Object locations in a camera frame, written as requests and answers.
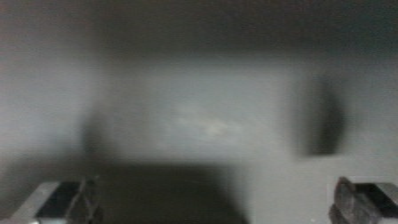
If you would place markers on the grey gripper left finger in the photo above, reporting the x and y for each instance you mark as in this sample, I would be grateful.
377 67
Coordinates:
62 203

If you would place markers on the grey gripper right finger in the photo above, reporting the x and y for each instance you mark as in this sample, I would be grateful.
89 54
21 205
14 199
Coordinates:
364 203

